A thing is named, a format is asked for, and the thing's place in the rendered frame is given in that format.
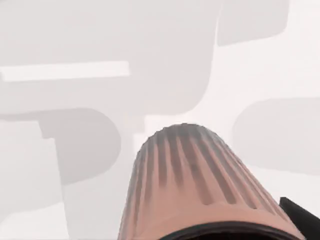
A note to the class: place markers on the ribbed terracotta plant pot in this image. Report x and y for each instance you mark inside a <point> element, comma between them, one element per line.
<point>190,180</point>

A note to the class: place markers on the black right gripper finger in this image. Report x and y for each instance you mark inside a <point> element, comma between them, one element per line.
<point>298,215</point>

